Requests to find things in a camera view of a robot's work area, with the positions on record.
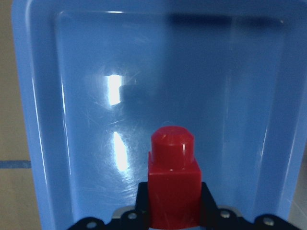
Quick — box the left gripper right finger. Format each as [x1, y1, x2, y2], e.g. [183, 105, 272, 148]
[200, 182, 218, 227]

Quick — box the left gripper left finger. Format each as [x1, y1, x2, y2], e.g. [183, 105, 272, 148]
[135, 182, 150, 227]

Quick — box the red block with stud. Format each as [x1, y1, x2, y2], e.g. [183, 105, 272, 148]
[148, 126, 201, 230]

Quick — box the blue plastic tray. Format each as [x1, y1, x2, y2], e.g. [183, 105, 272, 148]
[12, 0, 307, 230]

